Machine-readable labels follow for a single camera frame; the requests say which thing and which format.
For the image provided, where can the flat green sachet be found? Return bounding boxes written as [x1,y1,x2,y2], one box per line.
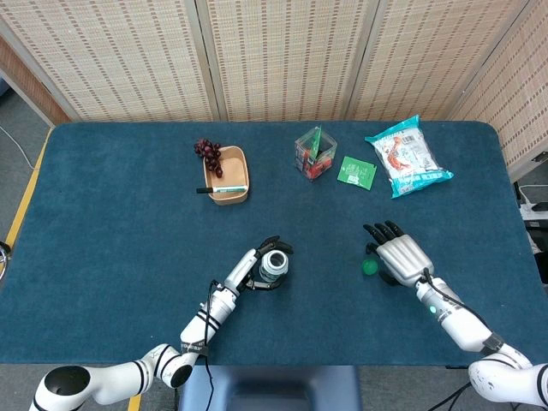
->
[337,155,378,189]

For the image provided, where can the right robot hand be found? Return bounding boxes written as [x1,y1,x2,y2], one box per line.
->
[362,220,436,289]

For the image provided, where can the woven bamboo screen panel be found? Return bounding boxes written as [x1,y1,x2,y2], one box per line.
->
[449,0,548,170]
[0,0,215,124]
[194,0,380,122]
[346,0,536,122]

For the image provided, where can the clear plastic box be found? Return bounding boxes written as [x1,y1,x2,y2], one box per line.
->
[294,127,338,183]

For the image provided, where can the purple grape bunch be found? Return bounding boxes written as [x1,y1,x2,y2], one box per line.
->
[194,138,224,179]

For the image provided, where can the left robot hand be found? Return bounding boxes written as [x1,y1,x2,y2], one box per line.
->
[222,235,295,296]

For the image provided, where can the teal and white snack bag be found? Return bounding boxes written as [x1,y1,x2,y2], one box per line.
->
[364,114,455,200]

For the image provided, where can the brown kraft paper bowl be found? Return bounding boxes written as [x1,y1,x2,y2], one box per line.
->
[203,145,251,206]

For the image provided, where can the red items in clear box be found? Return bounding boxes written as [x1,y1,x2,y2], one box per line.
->
[299,156,333,179]

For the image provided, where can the blue table cloth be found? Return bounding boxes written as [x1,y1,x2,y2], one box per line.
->
[0,121,545,368]

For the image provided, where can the blue robot torso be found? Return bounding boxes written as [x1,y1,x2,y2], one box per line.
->
[178,365,363,411]

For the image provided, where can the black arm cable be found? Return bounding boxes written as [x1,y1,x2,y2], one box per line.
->
[421,267,497,339]
[199,279,224,403]

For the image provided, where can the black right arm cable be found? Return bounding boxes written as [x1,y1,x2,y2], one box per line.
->
[421,267,497,339]

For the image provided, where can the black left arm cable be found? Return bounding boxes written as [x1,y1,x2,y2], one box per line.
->
[199,279,224,403]

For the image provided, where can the white bottle green cap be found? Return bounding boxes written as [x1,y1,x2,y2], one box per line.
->
[259,249,290,289]

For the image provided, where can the black-capped white-green marker pen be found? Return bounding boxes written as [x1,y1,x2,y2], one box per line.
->
[195,184,248,194]

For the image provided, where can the black velcro arm strap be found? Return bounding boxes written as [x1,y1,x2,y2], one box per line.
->
[179,339,210,357]

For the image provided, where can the green packet in clear box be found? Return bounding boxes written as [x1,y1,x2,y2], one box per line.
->
[308,124,325,158]

